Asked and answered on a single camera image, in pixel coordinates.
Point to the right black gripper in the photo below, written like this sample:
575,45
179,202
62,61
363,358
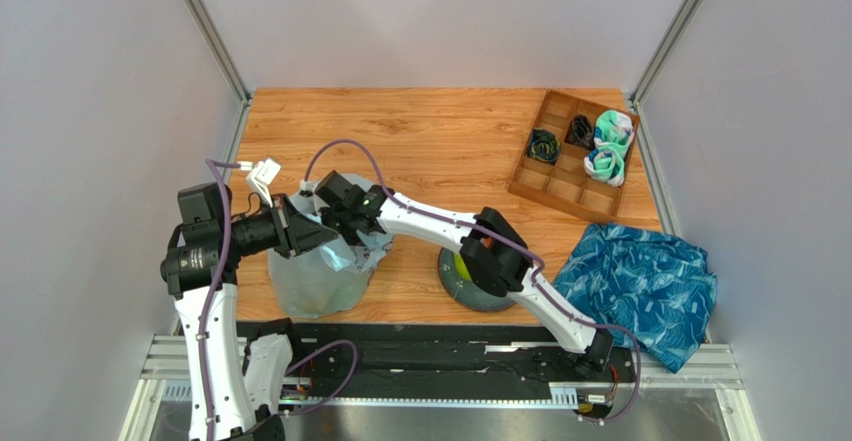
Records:
347,218

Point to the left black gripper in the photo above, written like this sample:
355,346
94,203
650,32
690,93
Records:
308,233

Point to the light blue plastic bag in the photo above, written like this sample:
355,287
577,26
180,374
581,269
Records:
328,279

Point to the green fake pear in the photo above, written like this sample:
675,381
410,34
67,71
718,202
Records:
461,268

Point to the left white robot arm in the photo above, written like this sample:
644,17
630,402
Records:
233,398

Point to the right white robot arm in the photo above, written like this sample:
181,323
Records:
495,256

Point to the dark blue ceramic plate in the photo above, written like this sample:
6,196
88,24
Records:
463,291

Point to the dark rolled sock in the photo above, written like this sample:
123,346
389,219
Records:
543,146

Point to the wooden compartment tray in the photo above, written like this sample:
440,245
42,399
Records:
565,186

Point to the black rolled sock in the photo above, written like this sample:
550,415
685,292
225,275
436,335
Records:
581,133

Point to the teal white rolled sock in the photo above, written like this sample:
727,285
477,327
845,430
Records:
614,131

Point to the blue patterned cloth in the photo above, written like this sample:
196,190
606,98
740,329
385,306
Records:
656,285

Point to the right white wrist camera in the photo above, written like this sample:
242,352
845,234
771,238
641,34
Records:
307,188

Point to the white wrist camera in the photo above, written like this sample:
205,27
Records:
259,177
307,188

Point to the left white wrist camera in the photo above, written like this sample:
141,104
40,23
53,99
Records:
259,177

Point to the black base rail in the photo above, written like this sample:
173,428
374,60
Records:
459,362

